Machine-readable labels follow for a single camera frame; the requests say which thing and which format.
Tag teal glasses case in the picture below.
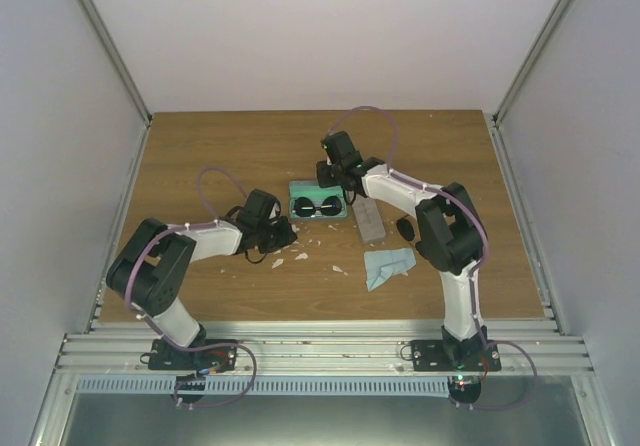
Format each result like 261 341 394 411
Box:
288 180 348 220

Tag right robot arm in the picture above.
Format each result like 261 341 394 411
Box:
316 131 488 371

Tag dark round sunglasses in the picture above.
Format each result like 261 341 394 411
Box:
396 215 416 242

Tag white paper scraps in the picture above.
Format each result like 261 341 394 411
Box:
214 222 351 278

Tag aluminium frame rail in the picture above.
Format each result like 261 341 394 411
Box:
55 318 593 376

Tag thin-frame clear glasses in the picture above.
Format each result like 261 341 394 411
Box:
292 196 344 218

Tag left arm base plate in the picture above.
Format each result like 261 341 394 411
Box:
140 339 238 373

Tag blue cleaning cloth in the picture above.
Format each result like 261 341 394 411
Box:
364 248 416 292

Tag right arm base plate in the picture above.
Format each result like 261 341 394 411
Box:
397 340 502 374

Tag grey glasses case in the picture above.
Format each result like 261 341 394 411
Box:
352 196 387 244

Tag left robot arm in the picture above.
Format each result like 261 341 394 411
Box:
106 189 297 370

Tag slotted cable duct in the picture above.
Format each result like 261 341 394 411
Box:
76 375 449 398

